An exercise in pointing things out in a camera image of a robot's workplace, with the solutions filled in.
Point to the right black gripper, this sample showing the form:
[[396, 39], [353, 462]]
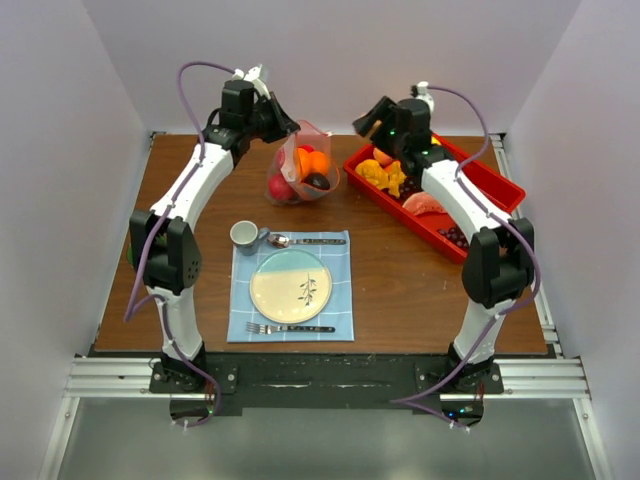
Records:
[[378, 113]]

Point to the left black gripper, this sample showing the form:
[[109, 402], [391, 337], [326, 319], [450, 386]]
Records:
[[283, 122]]

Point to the orange fruit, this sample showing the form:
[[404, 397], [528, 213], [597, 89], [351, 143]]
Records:
[[303, 163], [318, 162]]

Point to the clear zip top bag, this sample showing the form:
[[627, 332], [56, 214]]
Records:
[[321, 141]]

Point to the orange fruit back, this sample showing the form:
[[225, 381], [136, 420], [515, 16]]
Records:
[[318, 162]]

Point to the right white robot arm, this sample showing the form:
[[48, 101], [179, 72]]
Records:
[[500, 262]]

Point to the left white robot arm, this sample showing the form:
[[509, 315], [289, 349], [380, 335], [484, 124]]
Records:
[[165, 253]]

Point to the upper purple grape bunch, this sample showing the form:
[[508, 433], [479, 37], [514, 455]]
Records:
[[409, 187]]

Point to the purple grape bunch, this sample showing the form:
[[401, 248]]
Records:
[[455, 236], [409, 187]]

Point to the red plastic fruit tray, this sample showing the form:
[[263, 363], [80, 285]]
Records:
[[499, 190]]

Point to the watermelon slice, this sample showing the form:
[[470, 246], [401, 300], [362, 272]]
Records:
[[422, 203]]

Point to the metal spoon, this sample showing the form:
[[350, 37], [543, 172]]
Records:
[[281, 241]]

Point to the small grey cup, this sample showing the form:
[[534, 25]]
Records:
[[247, 237]]

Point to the lower purple grape bunch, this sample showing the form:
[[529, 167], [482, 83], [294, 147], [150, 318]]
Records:
[[455, 236]]

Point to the cream and teal plate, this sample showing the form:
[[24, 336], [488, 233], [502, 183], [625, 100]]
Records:
[[290, 286]]

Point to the blue checked placemat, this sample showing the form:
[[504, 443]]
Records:
[[337, 313]]

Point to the metal fork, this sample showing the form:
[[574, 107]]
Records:
[[265, 329]]

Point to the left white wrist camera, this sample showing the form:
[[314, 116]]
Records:
[[256, 76]]

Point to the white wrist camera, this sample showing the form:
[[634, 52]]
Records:
[[421, 92], [256, 76]]

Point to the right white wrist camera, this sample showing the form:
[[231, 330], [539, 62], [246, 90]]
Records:
[[421, 92]]

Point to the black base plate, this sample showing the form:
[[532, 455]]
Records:
[[229, 383]]

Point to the aluminium frame rail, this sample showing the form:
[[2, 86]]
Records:
[[407, 298]]

